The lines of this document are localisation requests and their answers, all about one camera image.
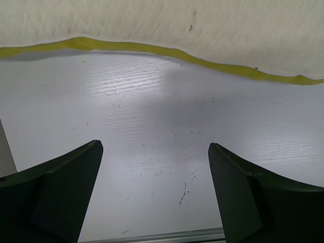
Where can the aluminium table edge rail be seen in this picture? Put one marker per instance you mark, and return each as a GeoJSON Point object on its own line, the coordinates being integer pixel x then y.
{"type": "Point", "coordinates": [204, 235]}

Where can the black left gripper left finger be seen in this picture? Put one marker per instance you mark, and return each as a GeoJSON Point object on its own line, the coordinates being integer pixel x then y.
{"type": "Point", "coordinates": [48, 202]}

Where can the cream quilted pillow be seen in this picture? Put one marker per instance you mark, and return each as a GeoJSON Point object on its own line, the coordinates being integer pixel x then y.
{"type": "Point", "coordinates": [281, 41]}

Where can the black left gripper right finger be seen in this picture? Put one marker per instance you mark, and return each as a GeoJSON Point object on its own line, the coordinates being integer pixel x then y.
{"type": "Point", "coordinates": [258, 205]}

